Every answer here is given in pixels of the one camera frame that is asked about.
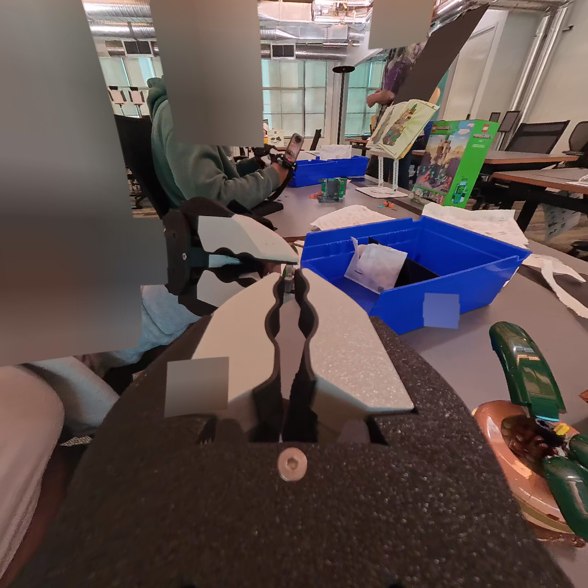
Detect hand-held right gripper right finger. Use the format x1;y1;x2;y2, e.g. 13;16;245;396
287;269;416;416

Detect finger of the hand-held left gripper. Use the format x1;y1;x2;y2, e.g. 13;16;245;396
198;214;299;277
195;266;276;318

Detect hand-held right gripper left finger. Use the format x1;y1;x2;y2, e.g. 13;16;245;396
190;272;283;416

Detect pink toy flower pot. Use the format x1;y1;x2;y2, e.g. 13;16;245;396
472;322;588;547

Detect grey desk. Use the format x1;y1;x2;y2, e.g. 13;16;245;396
269;177;588;442

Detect white plastic bag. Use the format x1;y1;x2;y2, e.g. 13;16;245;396
344;236;409;295

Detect black office chair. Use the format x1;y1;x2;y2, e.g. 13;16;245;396
504;120;571;156
114;115;285;222

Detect blue storage bin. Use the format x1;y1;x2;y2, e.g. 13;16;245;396
301;216;533;335
328;155;369;178
288;158;339;188

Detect small grey green toy build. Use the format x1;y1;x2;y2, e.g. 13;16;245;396
319;177;350;204

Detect torn white paper bag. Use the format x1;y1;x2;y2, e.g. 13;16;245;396
523;252;588;320
310;204;382;231
422;202;532;251

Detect clear booklet stand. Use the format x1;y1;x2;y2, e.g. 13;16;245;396
356;149;410;199

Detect black floor lamp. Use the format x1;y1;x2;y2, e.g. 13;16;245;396
333;65;357;144

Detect open instruction booklet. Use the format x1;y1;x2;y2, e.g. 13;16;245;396
367;99;440;160

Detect green toy set box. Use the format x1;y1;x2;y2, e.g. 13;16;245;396
410;119;500;206

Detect wooden office table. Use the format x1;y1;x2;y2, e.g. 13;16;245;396
478;151;588;221

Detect dark grey panel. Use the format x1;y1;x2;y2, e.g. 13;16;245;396
403;4;491;105

